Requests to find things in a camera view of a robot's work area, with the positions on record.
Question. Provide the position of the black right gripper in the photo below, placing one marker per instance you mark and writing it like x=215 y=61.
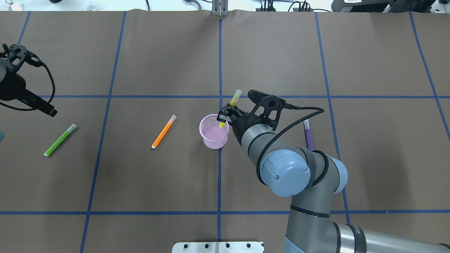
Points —
x=246 y=123

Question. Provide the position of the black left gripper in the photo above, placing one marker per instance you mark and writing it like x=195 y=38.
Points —
x=13 y=88

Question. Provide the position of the yellow marker pen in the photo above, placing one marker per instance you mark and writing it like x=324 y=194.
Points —
x=232 y=103

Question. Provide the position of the green marker pen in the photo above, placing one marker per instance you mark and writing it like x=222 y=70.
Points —
x=60 y=140

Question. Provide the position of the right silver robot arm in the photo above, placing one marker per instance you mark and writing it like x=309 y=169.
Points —
x=310 y=178

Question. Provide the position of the orange marker pen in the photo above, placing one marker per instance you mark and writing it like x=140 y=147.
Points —
x=164 y=131

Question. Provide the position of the purple marker pen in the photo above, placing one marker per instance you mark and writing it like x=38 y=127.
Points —
x=308 y=135

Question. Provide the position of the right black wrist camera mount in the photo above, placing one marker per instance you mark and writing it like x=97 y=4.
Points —
x=267 y=109

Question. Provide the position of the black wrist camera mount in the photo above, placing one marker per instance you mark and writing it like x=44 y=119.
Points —
x=267 y=109
x=14 y=56

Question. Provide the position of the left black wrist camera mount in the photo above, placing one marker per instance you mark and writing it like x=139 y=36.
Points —
x=14 y=56

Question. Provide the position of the aluminium frame post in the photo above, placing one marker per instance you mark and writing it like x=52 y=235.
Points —
x=220 y=8

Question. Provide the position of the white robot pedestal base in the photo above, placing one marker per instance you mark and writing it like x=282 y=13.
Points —
x=219 y=247

